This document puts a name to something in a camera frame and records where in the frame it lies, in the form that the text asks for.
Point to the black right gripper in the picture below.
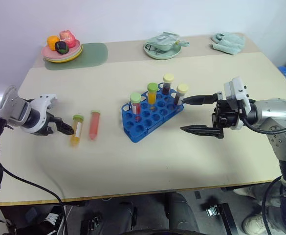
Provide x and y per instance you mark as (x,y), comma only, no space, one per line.
(227,115)

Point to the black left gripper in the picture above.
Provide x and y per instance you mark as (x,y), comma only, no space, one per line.
(50,120)

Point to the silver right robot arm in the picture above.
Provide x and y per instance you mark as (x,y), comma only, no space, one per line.
(272,110)

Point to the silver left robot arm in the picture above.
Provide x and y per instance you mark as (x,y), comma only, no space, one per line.
(8,107)

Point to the green-capped yellow labelled test tube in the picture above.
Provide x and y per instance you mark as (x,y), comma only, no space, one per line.
(78,127)

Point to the pink-red test tube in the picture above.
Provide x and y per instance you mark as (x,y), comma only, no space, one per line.
(94,124)

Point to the cream-capped dark labelled test tube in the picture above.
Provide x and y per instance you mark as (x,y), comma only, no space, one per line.
(182,88)

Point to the cream-capped dark red test tube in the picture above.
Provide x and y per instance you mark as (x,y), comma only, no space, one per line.
(168,79)

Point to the blue test tube rack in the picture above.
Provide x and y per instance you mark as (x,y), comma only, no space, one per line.
(145,122)

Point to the green-capped red test tube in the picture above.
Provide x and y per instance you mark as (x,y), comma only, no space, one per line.
(135,98)

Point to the yellow plate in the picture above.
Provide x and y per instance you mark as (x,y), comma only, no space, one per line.
(59,61)

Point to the mint green plate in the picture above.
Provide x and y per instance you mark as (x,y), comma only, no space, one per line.
(162,55)

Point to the light green stacked plate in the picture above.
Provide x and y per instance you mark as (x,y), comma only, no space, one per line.
(77,54)

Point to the mint green towel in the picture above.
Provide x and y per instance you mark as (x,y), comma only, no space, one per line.
(228,42)

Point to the green placemat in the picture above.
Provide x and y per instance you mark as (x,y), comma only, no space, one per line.
(94,55)

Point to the pink plate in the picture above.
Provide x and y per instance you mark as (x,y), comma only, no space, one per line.
(72,50)

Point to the black and green toy fruit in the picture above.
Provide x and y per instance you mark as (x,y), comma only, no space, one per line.
(61,47)

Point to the mint fabric pouch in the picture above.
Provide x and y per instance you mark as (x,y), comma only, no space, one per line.
(164,40)

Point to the orange toy fruit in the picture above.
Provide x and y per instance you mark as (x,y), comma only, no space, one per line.
(52,42)

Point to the pink toy apple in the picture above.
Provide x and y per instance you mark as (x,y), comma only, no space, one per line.
(68,38)

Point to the black and white sneaker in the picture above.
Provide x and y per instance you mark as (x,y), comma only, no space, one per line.
(50,218)

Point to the blue round object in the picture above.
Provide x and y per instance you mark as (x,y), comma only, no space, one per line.
(284,71)

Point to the metal clamp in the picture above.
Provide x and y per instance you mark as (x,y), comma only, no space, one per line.
(212,211)

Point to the dark rounded shape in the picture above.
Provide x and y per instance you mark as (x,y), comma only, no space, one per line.
(177,215)

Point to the black bar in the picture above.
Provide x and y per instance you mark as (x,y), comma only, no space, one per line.
(227,218)

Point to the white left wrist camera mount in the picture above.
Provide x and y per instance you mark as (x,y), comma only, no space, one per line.
(38,104)

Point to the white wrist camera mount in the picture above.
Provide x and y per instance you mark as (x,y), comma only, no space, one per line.
(235,90)
(38,104)

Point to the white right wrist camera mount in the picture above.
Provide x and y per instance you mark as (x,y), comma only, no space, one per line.
(235,90)

